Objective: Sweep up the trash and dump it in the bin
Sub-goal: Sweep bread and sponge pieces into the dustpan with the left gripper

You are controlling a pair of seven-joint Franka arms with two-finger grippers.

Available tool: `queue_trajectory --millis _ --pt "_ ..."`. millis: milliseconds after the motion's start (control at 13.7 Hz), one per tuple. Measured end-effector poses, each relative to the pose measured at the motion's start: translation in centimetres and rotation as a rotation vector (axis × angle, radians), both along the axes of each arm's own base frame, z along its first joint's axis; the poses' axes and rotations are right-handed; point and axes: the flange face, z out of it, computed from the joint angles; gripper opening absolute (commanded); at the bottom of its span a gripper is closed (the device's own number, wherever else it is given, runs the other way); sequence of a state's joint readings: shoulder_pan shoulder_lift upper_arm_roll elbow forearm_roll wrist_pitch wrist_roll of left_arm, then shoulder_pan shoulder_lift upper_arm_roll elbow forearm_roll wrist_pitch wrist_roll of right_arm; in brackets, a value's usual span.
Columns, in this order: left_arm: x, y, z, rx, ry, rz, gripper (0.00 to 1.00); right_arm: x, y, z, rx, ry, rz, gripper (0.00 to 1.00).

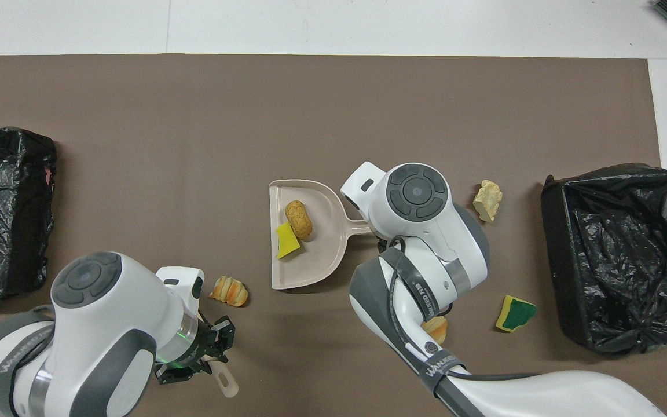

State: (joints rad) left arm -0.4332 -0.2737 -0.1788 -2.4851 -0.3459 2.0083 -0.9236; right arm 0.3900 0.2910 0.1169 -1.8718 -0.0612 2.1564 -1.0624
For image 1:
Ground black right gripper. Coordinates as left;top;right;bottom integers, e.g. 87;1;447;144
372;229;398;253

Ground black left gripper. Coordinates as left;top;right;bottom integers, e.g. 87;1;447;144
156;316;236;385

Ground beige hand brush black bristles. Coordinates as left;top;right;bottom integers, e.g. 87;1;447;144
199;353;240;400

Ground beige plastic dustpan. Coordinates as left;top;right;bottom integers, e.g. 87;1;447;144
269;179;372;290

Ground striped orange croissant piece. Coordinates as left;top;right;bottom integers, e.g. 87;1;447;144
209;276;249;307
420;316;449;345

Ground brown bread roll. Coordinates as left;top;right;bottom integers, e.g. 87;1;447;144
285;200;314;242

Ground yellow sponge wedge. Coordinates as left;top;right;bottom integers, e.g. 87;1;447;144
276;223;302;259

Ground green and yellow sponge piece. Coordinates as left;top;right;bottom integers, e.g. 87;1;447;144
495;295;537;333

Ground bin with knotted black bag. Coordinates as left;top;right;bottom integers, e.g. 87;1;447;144
540;163;667;356

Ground pale cream bread chunk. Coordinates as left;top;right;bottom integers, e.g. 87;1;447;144
473;180;503;223

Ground brown table mat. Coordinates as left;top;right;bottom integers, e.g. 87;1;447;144
0;54;667;417

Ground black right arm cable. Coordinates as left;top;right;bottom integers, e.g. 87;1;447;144
377;235;545;386

